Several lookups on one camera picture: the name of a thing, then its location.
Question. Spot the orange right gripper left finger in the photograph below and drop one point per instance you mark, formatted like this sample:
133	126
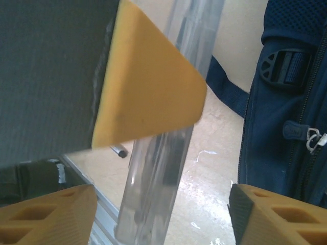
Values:
46	219

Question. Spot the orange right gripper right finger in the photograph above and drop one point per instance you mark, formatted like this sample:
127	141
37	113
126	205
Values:
281	222

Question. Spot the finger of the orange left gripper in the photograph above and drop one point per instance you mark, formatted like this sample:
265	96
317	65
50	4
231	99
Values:
140	76

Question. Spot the black and white marker pen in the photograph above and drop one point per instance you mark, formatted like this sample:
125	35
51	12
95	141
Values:
120	151

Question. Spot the clear plastic pencil case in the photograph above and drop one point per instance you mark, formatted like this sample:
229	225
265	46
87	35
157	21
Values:
153	191

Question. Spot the navy blue student backpack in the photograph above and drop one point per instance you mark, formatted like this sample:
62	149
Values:
281	102

